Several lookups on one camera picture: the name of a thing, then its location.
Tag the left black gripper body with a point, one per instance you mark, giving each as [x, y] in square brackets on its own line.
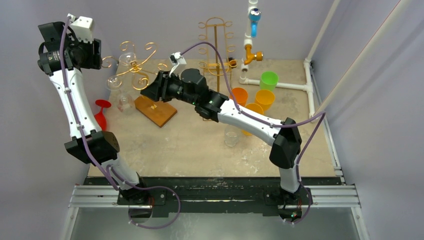
[88, 52]

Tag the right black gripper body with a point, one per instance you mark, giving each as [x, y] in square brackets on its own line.
[162, 88]

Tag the gold swirl wine glass rack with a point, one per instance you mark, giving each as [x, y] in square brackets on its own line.
[158, 113]

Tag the clear wine glass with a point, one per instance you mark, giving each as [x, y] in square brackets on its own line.
[128, 70]

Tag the clear stemmed glass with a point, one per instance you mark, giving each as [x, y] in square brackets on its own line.
[124, 101]

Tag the red plastic goblet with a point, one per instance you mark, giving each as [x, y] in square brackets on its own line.
[100, 117]

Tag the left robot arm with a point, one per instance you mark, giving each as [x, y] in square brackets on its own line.
[67, 48]

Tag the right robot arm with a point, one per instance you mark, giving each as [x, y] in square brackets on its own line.
[282, 136]

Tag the small black orange object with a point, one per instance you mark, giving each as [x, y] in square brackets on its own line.
[232, 63]

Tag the orange plastic goblet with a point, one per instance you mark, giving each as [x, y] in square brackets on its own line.
[241, 95]

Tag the small clear tumbler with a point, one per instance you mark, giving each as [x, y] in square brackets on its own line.
[231, 135]

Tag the orange faucet tap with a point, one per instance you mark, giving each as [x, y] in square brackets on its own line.
[252, 56]

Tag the yellow goblet front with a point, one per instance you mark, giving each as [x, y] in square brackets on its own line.
[255, 108]

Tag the yellow goblet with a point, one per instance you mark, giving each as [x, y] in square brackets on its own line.
[255, 108]
[264, 98]

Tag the yellow goblet rear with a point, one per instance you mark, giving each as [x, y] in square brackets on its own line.
[264, 98]

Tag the green plastic cup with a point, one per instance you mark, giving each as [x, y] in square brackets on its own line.
[268, 80]

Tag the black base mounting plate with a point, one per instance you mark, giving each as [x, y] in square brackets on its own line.
[214, 195]

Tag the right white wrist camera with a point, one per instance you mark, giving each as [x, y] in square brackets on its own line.
[178, 63]

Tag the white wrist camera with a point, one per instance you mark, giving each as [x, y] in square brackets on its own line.
[83, 28]
[178, 63]

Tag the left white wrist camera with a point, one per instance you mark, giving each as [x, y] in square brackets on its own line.
[83, 28]

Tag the gold tall wire rack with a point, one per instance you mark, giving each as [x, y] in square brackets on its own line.
[216, 60]

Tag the white pvc pipe frame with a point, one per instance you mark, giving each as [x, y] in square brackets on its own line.
[308, 87]

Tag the aluminium rail frame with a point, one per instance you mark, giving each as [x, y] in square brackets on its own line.
[323, 196]

